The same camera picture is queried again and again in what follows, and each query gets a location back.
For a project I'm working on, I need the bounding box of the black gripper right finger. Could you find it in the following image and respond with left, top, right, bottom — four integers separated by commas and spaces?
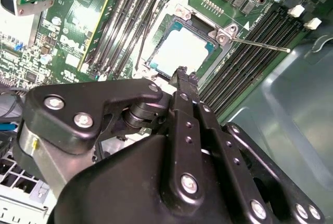
188, 72, 326, 224

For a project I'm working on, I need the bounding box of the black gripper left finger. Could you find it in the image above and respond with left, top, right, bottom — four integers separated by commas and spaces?
12, 65, 207, 207

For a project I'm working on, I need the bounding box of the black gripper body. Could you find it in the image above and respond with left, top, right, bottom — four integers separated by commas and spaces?
45, 133, 297, 224

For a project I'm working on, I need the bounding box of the metal locking lever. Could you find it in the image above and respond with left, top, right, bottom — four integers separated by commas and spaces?
135, 0, 160, 70
230, 38, 291, 53

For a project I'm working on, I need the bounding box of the silver CPU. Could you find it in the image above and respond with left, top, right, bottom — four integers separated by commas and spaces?
149, 20, 218, 78

